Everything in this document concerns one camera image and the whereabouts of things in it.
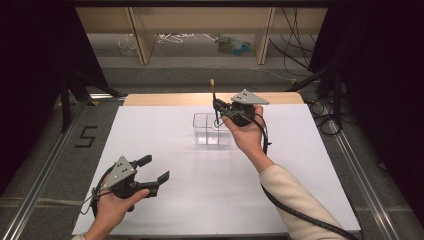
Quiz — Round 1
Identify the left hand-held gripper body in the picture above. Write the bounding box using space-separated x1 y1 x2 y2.
105 155 158 200

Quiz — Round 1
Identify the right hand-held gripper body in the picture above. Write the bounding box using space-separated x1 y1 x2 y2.
226 88 270 128

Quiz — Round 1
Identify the black brush with tan tip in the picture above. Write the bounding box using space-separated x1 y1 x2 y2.
209 78 221 127

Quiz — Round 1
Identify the clear acrylic organizer box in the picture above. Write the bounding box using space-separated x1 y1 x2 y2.
192 112 232 147

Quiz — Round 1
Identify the person's right hand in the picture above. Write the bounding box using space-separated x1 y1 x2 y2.
221 104 275 173

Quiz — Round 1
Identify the person's left hand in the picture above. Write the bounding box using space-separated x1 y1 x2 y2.
91 188 151 232

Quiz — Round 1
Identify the pile of colourful toys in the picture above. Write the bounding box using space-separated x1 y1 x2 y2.
215 34 257 57

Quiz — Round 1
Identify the beige wooden shelf unit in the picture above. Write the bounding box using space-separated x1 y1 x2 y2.
75 6 328 66

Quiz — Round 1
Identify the black metal stand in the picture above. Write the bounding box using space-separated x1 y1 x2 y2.
59 71 122 134

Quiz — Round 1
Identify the clear plastic bag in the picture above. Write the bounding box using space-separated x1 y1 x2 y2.
117 33 138 57

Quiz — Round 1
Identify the black curtain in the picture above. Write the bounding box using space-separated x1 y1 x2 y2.
308 0 424 214
0 0 109 198

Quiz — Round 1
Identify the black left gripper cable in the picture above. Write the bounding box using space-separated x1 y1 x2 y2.
79 165 116 218

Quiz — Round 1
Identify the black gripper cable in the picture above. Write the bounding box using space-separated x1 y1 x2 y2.
79 165 116 218
248 112 360 240

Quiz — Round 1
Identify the bundle of black floor cables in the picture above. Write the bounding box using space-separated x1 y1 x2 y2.
268 7 344 136

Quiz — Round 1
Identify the white rope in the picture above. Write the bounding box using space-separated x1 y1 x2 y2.
157 32 196 45

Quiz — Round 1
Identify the metal floor rail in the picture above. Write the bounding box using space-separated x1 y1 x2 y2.
0 99 88 240
327 118 403 240

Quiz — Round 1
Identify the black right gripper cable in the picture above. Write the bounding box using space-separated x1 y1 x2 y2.
248 112 360 240

